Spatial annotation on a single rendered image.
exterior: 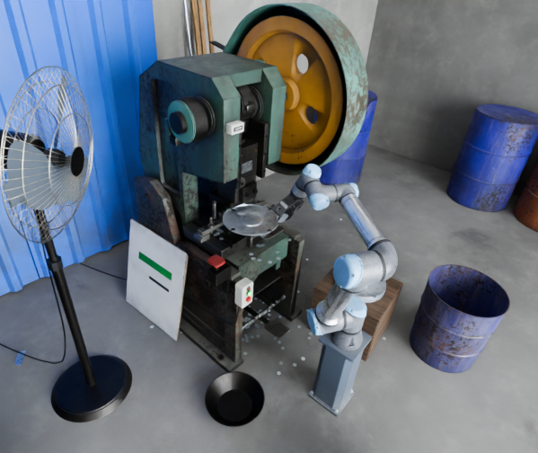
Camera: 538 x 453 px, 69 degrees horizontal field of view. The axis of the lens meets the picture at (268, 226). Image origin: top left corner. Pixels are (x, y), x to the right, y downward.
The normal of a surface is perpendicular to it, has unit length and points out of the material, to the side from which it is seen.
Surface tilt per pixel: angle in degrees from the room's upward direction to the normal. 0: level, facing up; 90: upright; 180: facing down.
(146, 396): 0
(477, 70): 90
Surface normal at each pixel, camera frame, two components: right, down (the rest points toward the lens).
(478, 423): 0.07, -0.83
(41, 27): 0.74, 0.41
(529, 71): -0.67, 0.38
